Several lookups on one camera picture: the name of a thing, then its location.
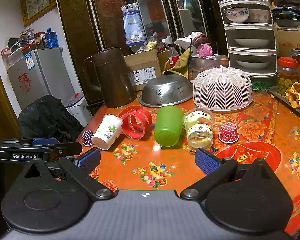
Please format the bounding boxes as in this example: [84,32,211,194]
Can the white paper cup green print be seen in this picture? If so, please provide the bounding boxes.
[92,114,122,151]

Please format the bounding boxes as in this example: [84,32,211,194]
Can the green plastic cup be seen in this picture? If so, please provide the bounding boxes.
[154,106,184,147]

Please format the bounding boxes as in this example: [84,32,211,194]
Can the black bag on chair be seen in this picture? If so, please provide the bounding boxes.
[18,95,84,142]

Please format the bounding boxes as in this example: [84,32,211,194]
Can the purple polka dot cupcake liner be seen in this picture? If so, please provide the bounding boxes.
[81,130,94,147]

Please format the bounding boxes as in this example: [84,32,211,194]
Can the red polka dot cupcake liner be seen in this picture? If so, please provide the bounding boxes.
[218,122,239,144]

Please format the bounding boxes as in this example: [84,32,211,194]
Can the clear jar yellow label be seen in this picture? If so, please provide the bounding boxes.
[183,107,213,151]

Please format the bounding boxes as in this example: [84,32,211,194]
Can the silver refrigerator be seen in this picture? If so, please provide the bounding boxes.
[7,48,75,109]

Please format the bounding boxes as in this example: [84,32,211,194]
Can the white mesh food cover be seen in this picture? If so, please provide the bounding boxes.
[193,66,253,112]

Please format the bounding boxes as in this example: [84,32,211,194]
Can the stainless steel colander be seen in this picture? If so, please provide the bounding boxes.
[139,74,193,107]

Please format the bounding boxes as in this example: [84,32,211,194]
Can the brown plastic pitcher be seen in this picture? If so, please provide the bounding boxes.
[83,47,136,108]

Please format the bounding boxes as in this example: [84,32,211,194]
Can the steel basin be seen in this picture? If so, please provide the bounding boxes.
[189,54,229,80]

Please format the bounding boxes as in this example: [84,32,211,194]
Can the blue water bottle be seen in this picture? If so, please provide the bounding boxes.
[46,28,59,48]

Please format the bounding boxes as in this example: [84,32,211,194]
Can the olive green cloth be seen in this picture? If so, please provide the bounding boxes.
[162,48,191,79]

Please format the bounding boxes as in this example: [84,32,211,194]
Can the tray of dried peels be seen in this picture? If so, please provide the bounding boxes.
[268,82,300,116]

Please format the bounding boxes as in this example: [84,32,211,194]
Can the cardboard box with label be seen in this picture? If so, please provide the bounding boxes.
[125,49,161,92]

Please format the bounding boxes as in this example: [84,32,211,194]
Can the red lid pickle jar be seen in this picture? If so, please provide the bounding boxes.
[277,57,300,96]

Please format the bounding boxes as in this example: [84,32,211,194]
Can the red label soda bottle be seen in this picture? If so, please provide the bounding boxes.
[168,44,179,68]

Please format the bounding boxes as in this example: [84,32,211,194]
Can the blue white snack bag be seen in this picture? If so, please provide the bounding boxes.
[121,3,146,47]

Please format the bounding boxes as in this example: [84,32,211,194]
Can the blue floral bowl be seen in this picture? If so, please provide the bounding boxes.
[223,8,249,23]

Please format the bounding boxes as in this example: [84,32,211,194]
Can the white tiered dish rack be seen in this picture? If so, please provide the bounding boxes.
[217,0,277,78]

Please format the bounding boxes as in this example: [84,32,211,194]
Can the wooden wall clock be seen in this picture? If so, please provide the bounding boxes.
[20,0,57,27]

